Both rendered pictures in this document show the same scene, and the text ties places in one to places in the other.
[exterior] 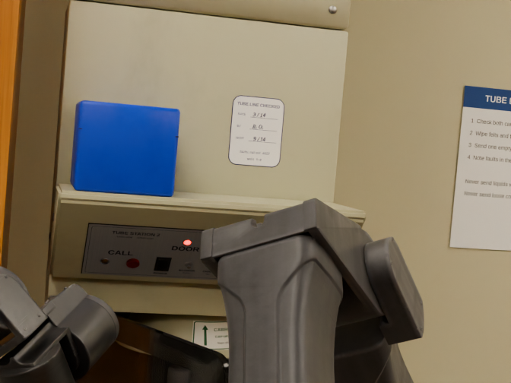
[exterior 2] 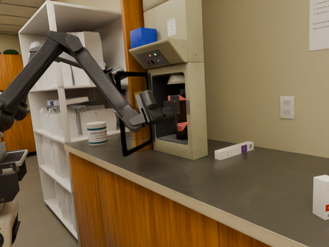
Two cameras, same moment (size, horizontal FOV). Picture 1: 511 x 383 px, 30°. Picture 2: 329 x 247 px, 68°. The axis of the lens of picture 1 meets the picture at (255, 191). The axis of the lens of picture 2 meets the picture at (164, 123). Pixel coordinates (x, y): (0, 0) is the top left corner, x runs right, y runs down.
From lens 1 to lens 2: 1.22 m
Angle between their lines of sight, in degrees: 64
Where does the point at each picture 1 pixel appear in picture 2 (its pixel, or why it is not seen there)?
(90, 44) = (146, 20)
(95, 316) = (118, 69)
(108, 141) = (133, 37)
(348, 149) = (268, 26)
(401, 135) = (286, 15)
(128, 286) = (157, 69)
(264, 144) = (173, 30)
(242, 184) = not seen: hidden behind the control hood
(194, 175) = not seen: hidden behind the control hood
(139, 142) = (136, 36)
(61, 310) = (114, 69)
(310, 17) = not seen: outside the picture
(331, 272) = (50, 41)
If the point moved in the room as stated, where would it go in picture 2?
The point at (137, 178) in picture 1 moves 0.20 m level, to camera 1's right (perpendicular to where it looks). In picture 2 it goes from (137, 43) to (153, 35)
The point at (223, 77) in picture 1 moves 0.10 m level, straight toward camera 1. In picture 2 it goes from (164, 17) to (146, 15)
